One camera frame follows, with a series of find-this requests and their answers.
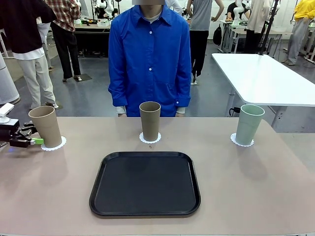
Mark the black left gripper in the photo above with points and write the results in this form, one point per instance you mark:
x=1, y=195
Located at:
x=8, y=130

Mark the brown tall cup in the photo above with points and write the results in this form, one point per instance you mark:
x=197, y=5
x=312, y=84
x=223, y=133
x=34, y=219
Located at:
x=150, y=123
x=48, y=127

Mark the white scalloped paper coaster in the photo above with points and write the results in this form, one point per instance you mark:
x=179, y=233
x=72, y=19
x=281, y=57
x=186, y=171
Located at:
x=58, y=147
x=232, y=138
x=141, y=137

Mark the mint green tall cup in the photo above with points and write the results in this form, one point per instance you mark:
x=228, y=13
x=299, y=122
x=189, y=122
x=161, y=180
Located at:
x=248, y=127

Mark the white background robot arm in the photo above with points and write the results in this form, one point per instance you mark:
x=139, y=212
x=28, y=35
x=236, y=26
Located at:
x=237, y=12

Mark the person's left forearm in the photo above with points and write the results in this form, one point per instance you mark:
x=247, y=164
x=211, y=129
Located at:
x=183, y=98

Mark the person's right forearm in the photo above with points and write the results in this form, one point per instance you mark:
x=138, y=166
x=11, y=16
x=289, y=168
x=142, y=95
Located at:
x=118, y=98

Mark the white cylindrical air purifier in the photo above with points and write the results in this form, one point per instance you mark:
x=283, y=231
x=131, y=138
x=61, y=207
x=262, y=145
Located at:
x=7, y=83

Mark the bystander in black top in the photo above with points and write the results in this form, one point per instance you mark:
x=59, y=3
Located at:
x=22, y=29

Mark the bystander in plaid shirt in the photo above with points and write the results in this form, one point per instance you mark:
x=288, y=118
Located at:
x=64, y=29

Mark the background workbench with clutter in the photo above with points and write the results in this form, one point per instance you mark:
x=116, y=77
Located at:
x=91, y=27

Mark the black plastic tray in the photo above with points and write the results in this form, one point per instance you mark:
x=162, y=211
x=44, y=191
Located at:
x=147, y=186

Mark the person in blue shirt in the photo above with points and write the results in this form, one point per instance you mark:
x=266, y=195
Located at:
x=150, y=54

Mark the bystander in grey shirt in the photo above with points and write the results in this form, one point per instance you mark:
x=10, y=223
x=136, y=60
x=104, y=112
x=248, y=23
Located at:
x=200, y=24

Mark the black table foot wheel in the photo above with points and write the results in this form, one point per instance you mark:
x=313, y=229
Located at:
x=235, y=110

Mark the black hanging bag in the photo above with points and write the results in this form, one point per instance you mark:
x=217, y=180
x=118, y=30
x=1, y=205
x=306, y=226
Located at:
x=217, y=35

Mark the grey background desk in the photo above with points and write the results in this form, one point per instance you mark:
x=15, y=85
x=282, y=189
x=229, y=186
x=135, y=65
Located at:
x=241, y=28

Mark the white folding table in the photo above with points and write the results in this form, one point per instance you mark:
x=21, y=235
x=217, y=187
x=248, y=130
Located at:
x=261, y=78

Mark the seated bystander in black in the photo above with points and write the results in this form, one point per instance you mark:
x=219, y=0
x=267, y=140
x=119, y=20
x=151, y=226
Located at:
x=232, y=9

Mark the bystander in beige coat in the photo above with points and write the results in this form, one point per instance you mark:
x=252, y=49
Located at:
x=257, y=19

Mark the black tripod pole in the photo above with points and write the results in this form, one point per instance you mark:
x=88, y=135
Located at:
x=267, y=29

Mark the bystander in yellow top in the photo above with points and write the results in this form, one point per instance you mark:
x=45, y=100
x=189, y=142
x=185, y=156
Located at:
x=299, y=29

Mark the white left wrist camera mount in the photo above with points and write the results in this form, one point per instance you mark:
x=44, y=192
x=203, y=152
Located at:
x=5, y=110

